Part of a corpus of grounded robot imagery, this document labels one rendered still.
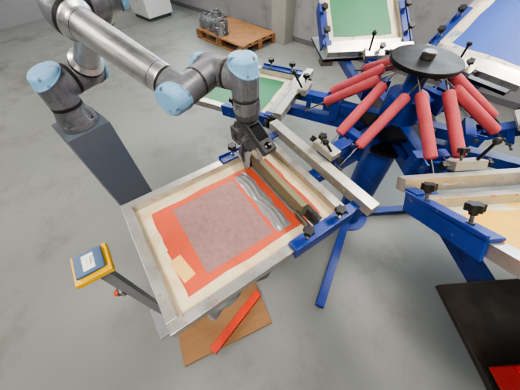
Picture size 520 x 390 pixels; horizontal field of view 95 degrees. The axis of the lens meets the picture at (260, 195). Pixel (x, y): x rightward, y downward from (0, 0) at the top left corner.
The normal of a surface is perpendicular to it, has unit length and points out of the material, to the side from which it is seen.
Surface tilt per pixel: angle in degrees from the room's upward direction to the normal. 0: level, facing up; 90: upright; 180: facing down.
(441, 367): 0
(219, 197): 0
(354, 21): 32
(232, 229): 0
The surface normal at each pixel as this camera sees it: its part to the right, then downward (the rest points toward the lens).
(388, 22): 0.02, -0.09
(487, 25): -0.46, -0.27
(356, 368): -0.02, -0.61
